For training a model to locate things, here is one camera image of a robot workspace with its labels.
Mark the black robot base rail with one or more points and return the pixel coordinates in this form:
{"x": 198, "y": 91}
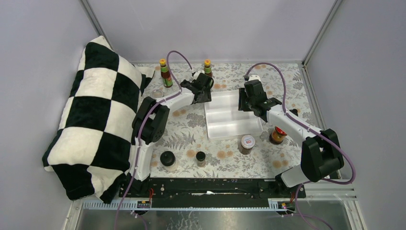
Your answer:
{"x": 209, "y": 192}

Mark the red lid sauce jar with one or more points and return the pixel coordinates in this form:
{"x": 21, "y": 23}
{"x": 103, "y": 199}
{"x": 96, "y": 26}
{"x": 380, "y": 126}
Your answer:
{"x": 277, "y": 136}

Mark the white lid brown jar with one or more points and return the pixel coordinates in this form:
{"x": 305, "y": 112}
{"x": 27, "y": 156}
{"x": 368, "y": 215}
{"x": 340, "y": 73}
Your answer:
{"x": 246, "y": 144}

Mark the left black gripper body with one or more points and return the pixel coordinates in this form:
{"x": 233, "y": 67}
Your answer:
{"x": 204, "y": 96}

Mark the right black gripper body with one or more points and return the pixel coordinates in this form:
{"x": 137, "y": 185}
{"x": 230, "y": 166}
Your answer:
{"x": 244, "y": 103}

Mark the large black lid jar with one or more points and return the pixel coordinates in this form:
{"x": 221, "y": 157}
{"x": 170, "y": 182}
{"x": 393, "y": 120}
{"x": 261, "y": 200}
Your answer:
{"x": 169, "y": 161}

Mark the small black cap spice jar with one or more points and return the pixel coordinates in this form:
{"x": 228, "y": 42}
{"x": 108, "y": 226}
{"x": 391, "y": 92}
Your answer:
{"x": 200, "y": 159}

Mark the clear glass jar metal rim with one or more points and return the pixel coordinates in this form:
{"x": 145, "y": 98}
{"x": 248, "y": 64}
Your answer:
{"x": 157, "y": 93}

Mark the red label sauce bottle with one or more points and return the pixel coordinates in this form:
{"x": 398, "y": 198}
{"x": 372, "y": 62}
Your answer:
{"x": 207, "y": 68}

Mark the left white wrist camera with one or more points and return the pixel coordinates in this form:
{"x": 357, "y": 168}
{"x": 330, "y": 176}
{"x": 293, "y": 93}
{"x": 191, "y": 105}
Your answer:
{"x": 198, "y": 76}

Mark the white plastic organizer tray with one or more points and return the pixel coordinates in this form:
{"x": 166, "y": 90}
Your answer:
{"x": 224, "y": 121}

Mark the floral table mat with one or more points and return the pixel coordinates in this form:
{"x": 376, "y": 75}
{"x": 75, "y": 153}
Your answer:
{"x": 186, "y": 134}

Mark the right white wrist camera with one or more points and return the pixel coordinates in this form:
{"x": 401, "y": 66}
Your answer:
{"x": 252, "y": 77}

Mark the green label sauce bottle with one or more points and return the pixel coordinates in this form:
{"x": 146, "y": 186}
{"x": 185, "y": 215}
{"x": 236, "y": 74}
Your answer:
{"x": 164, "y": 71}

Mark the black white checkered pillow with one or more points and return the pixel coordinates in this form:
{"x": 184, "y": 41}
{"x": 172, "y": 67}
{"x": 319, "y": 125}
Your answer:
{"x": 91, "y": 151}

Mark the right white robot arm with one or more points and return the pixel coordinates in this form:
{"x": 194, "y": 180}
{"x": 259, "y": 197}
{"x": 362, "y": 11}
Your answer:
{"x": 320, "y": 155}

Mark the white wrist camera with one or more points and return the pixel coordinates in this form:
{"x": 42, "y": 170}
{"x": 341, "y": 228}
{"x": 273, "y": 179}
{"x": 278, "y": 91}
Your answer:
{"x": 198, "y": 76}
{"x": 252, "y": 77}

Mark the black cap brown spice shaker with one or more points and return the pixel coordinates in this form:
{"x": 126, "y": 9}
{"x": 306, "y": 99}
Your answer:
{"x": 294, "y": 111}

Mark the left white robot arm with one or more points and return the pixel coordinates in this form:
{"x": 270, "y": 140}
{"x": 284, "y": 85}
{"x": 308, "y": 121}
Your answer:
{"x": 151, "y": 118}

